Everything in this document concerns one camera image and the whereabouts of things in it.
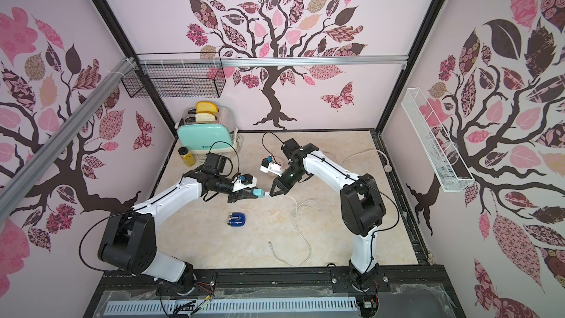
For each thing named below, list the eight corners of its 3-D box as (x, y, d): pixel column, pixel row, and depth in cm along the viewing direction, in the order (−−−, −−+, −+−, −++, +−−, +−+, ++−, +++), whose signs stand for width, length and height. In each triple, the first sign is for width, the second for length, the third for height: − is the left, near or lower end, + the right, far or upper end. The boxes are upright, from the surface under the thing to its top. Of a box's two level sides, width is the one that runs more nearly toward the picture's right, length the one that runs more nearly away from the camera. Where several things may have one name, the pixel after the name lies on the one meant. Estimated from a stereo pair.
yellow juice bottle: (182, 160, 110) (175, 150, 103) (190, 155, 112) (184, 144, 105) (189, 167, 107) (183, 157, 100) (197, 162, 109) (192, 152, 102)
